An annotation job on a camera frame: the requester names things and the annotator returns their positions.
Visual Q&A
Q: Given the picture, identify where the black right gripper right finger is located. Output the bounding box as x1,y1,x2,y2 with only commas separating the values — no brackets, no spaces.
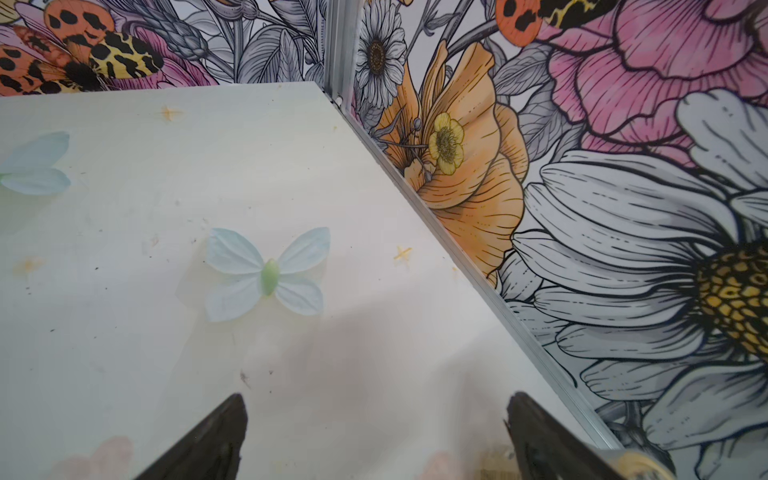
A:
505,391,622,480

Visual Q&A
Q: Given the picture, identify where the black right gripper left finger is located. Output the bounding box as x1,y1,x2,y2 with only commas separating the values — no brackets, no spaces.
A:
136,393,248,480

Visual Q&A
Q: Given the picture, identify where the aluminium frame post right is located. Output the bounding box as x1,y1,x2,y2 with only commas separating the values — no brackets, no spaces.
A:
323,0,363,109

